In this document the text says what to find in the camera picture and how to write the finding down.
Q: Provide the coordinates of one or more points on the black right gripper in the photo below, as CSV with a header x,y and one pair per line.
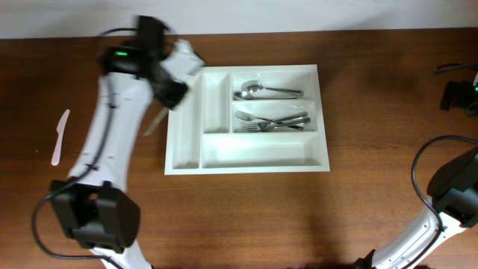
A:
x,y
452,94

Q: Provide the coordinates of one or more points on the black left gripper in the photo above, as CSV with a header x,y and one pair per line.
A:
x,y
170,92

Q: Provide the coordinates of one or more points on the steel table knife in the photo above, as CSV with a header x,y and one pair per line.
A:
x,y
157,120

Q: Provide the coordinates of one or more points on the steel tablespoon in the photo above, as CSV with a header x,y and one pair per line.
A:
x,y
250,97
252,86

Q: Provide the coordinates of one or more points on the steel fork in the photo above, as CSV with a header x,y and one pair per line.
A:
x,y
269,126
291,117
250,118

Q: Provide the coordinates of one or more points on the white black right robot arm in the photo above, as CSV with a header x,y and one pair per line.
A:
x,y
450,207

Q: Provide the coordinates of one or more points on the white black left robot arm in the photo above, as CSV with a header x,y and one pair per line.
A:
x,y
91,204

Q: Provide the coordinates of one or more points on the white plastic cutlery tray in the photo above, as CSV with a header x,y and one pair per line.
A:
x,y
204,136

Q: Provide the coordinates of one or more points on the white plastic knife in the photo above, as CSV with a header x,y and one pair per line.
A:
x,y
60,131

